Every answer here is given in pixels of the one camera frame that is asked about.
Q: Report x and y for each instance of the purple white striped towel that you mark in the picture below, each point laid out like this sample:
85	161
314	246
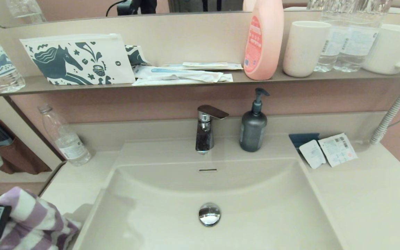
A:
36	222

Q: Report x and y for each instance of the chrome sink faucet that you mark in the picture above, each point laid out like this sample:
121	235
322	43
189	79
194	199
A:
204	135

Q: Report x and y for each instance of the beige wash basin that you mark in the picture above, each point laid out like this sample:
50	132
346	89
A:
255	208

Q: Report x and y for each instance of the brown holder bag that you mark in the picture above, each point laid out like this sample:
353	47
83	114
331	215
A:
23	159

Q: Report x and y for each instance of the slim clear plastic bottle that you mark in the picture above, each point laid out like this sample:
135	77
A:
69	146

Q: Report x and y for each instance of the white pouch blue horse print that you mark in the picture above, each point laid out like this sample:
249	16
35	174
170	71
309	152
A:
57	62

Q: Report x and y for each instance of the flat white packet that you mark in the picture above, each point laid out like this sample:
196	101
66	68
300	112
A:
158	82

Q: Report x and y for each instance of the chrome drain stopper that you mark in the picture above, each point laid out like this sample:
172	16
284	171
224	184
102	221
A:
209	214

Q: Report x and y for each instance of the wrapped toiletry packets on shelf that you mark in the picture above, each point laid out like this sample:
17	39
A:
186	74

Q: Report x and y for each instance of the thin white blue sachet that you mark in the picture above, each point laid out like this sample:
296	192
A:
203	65

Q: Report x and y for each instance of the dark grey pump soap bottle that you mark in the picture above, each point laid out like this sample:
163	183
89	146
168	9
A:
252	132

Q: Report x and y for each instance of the dark blue sachet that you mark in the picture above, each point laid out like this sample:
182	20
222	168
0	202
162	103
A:
302	139

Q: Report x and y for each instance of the small white sachet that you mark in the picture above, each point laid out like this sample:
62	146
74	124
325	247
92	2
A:
313	154

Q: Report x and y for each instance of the pink lotion bottle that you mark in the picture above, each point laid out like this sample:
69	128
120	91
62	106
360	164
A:
268	41

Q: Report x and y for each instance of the large white barcode sachet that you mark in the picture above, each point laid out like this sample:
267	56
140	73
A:
337	149

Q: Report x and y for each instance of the white ribbed tumbler cup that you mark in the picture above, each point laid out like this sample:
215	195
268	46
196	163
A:
305	48

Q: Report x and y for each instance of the clear ribbed water bottle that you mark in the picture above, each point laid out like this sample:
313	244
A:
329	45
360	45

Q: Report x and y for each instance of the grey brown wall shelf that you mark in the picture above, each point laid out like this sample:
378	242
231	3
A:
30	86

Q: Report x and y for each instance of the wall mirror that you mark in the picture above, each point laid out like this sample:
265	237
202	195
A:
82	7

